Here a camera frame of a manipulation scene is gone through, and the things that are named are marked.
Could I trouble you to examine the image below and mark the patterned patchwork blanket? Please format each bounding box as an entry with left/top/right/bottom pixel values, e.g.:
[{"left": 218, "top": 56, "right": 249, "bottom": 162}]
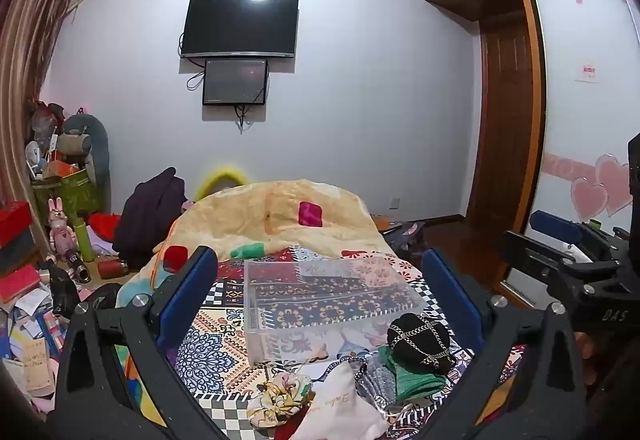
[{"left": 125, "top": 244, "right": 526, "bottom": 440}]

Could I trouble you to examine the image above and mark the red thermos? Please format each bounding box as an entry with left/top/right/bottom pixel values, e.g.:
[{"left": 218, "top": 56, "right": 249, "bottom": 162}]
[{"left": 97, "top": 259, "right": 130, "bottom": 279}]

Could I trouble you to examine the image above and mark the pile of papers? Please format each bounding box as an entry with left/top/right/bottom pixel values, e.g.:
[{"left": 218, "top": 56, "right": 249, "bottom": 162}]
[{"left": 0, "top": 287, "right": 73, "bottom": 418}]

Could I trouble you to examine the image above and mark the white drawstring pouch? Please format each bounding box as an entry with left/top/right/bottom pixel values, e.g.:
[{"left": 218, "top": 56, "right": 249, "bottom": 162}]
[{"left": 289, "top": 362, "right": 391, "bottom": 440}]

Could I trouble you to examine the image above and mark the green cloth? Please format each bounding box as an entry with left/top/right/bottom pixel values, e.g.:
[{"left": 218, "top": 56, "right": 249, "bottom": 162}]
[{"left": 377, "top": 345, "right": 448, "bottom": 403}]

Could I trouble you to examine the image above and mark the clear plastic storage box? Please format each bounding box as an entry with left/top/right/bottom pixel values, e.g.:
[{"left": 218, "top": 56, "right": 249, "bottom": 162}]
[{"left": 243, "top": 256, "right": 428, "bottom": 365}]

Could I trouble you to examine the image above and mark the red box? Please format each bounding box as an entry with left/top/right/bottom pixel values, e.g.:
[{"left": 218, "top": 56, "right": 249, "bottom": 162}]
[{"left": 0, "top": 201, "right": 34, "bottom": 249}]

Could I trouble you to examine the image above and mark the dark patterned bag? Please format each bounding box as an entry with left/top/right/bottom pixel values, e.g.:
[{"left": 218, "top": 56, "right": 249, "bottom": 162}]
[{"left": 382, "top": 220, "right": 427, "bottom": 261}]

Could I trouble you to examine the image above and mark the yellow fuzzy headband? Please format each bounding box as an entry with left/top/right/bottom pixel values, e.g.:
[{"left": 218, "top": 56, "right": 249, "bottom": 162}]
[{"left": 194, "top": 167, "right": 248, "bottom": 201}]

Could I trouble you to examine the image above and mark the wooden door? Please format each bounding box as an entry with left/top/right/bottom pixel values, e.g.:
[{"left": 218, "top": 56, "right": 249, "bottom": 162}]
[{"left": 467, "top": 20, "right": 540, "bottom": 223}]

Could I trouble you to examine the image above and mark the grey knitted cloth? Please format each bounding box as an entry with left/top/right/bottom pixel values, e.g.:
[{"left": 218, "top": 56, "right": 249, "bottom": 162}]
[{"left": 354, "top": 359, "right": 401, "bottom": 417}]

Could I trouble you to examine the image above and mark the small black monitor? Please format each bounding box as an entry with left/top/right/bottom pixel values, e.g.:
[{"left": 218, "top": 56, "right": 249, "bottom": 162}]
[{"left": 202, "top": 59, "right": 269, "bottom": 106}]

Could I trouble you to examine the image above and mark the green cardboard box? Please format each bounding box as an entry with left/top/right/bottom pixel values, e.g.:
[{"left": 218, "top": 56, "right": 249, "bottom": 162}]
[{"left": 32, "top": 169, "right": 101, "bottom": 221}]

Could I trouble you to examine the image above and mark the red book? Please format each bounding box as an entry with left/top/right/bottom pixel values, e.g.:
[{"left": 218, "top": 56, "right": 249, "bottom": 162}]
[{"left": 0, "top": 265, "right": 42, "bottom": 305}]

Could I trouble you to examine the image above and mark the striped brown curtain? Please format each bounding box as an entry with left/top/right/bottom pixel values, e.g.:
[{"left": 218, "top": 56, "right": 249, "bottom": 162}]
[{"left": 0, "top": 0, "right": 90, "bottom": 241}]

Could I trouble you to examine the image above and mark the grey plush toy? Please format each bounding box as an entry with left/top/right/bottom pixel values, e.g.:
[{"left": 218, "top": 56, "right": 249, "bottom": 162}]
[{"left": 56, "top": 114, "right": 111, "bottom": 205}]

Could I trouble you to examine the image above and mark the floral scrunchie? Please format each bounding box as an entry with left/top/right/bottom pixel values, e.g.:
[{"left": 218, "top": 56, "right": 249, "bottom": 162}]
[{"left": 247, "top": 372, "right": 316, "bottom": 428}]

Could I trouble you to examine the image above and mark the sliding door with hearts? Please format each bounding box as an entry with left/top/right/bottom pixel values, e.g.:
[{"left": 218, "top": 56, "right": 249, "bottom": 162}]
[{"left": 504, "top": 0, "right": 640, "bottom": 307}]

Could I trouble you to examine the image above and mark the black television cable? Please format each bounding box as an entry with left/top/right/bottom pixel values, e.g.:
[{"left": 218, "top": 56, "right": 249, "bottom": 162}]
[{"left": 179, "top": 34, "right": 206, "bottom": 91}]

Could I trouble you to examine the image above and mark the black bag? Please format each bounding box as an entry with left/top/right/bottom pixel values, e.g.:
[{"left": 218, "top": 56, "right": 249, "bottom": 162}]
[{"left": 49, "top": 265, "right": 82, "bottom": 319}]

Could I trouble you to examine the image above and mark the pink rabbit figure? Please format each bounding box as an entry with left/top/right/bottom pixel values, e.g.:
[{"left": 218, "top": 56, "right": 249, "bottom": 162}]
[{"left": 47, "top": 197, "right": 81, "bottom": 264}]

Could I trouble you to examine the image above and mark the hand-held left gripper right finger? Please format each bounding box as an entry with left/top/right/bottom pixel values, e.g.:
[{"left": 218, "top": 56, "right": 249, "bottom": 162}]
[{"left": 415, "top": 247, "right": 594, "bottom": 440}]

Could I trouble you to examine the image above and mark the dark red cloth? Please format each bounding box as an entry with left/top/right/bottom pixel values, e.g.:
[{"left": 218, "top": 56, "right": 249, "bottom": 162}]
[{"left": 272, "top": 406, "right": 312, "bottom": 440}]

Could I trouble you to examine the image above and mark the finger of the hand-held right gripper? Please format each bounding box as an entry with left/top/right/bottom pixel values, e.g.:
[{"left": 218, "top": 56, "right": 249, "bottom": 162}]
[
  {"left": 501, "top": 230, "right": 601, "bottom": 308},
  {"left": 529, "top": 210, "right": 632, "bottom": 265}
]

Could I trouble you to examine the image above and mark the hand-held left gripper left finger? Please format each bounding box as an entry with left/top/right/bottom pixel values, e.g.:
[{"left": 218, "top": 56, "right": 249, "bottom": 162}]
[{"left": 52, "top": 245, "right": 228, "bottom": 440}]

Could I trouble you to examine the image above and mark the large black television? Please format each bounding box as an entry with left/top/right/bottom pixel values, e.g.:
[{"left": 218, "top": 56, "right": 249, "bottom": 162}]
[{"left": 180, "top": 0, "right": 300, "bottom": 59}]

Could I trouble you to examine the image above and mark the yellow printed quilt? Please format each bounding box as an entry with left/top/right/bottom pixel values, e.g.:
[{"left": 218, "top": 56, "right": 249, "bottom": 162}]
[{"left": 117, "top": 179, "right": 396, "bottom": 308}]

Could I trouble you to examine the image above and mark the dark jacket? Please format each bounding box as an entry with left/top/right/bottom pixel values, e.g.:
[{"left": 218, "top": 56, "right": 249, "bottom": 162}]
[{"left": 114, "top": 167, "right": 189, "bottom": 271}]

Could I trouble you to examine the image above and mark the green bottle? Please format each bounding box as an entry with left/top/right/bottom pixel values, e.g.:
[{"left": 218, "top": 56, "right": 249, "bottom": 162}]
[{"left": 73, "top": 217, "right": 95, "bottom": 263}]

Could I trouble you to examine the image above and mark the black beanie with chain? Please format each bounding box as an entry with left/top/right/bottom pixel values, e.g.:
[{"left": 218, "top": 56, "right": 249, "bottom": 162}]
[{"left": 386, "top": 313, "right": 457, "bottom": 375}]

